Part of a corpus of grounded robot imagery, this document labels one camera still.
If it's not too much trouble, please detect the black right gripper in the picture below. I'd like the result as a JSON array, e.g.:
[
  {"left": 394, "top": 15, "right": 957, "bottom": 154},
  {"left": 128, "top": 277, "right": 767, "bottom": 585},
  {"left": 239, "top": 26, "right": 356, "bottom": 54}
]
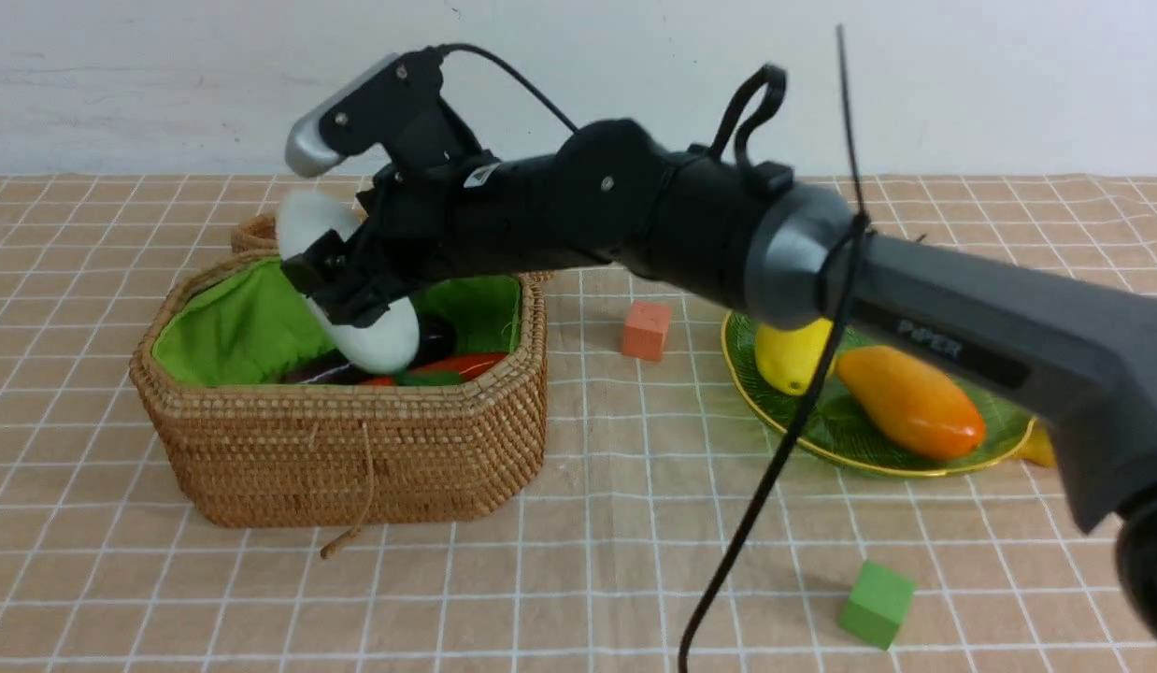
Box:
[{"left": 279, "top": 154, "right": 636, "bottom": 328}]

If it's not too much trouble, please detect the white radish with leaves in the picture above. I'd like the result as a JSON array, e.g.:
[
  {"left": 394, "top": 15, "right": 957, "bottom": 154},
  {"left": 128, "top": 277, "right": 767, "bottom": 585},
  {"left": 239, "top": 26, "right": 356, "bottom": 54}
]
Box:
[{"left": 275, "top": 188, "right": 421, "bottom": 376}]

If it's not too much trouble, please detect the purple eggplant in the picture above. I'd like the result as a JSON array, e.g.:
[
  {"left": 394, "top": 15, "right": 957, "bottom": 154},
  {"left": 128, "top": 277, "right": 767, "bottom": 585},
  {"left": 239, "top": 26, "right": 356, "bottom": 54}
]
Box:
[{"left": 277, "top": 315, "right": 456, "bottom": 386}]

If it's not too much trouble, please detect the orange carrot with leaves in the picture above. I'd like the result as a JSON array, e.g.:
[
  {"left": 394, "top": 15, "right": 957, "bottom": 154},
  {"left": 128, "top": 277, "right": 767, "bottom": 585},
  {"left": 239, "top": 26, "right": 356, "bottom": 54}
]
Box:
[{"left": 362, "top": 352, "right": 507, "bottom": 387}]

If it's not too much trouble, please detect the yellow lemon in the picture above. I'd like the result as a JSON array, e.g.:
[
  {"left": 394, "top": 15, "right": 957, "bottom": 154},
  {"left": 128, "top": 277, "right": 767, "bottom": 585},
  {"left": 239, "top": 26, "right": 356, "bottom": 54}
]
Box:
[{"left": 753, "top": 319, "right": 834, "bottom": 397}]

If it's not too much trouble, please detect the orange mango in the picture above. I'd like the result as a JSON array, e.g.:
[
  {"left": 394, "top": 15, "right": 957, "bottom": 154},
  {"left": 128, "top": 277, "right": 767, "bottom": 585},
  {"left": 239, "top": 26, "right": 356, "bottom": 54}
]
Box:
[{"left": 837, "top": 346, "right": 986, "bottom": 463}]

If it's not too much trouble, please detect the yellow banana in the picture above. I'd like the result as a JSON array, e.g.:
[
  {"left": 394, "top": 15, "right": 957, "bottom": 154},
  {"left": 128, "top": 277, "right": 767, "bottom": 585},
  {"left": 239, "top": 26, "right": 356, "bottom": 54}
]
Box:
[{"left": 1015, "top": 421, "right": 1057, "bottom": 469}]

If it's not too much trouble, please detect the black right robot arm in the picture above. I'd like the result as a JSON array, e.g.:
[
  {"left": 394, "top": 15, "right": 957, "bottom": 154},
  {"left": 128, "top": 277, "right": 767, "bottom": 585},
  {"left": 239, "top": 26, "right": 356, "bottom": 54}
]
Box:
[{"left": 285, "top": 119, "right": 1157, "bottom": 639}]

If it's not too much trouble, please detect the woven wicker basket lid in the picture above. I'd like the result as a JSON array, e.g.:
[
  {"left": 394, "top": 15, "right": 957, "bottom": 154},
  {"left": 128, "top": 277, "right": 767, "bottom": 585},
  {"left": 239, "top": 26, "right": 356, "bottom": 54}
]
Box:
[{"left": 229, "top": 213, "right": 277, "bottom": 256}]

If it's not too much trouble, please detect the woven wicker basket green lining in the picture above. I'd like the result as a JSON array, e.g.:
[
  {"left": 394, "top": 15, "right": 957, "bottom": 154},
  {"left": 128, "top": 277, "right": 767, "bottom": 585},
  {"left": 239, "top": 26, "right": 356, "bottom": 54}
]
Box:
[{"left": 128, "top": 251, "right": 548, "bottom": 530}]

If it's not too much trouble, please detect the orange foam cube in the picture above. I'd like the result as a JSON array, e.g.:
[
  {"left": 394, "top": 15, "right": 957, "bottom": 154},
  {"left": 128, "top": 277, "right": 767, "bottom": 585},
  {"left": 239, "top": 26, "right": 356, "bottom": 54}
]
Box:
[{"left": 621, "top": 301, "right": 673, "bottom": 362}]

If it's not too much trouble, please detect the beige checkered tablecloth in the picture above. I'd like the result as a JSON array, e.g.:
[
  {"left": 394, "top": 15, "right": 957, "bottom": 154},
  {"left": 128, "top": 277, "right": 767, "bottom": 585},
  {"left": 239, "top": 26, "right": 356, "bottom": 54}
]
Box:
[{"left": 0, "top": 175, "right": 1157, "bottom": 672}]

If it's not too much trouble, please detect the green glass leaf plate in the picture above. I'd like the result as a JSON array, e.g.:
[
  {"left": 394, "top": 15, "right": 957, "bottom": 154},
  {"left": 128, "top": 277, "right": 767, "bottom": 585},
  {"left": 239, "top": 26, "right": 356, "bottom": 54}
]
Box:
[{"left": 721, "top": 311, "right": 1038, "bottom": 479}]

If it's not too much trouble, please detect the green foam cube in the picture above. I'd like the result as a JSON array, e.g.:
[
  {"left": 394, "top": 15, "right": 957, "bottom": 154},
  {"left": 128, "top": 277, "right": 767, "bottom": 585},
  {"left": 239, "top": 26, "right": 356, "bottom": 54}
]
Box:
[{"left": 837, "top": 559, "right": 918, "bottom": 651}]

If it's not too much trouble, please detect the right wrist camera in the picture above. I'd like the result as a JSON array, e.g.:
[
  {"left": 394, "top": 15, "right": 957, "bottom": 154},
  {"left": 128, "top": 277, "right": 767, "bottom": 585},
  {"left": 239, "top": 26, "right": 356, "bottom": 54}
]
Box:
[{"left": 283, "top": 47, "right": 482, "bottom": 179}]

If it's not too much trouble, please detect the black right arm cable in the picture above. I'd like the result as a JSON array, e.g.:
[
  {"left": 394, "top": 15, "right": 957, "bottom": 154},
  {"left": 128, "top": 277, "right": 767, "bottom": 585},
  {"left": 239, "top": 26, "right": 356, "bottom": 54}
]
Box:
[{"left": 677, "top": 25, "right": 874, "bottom": 673}]

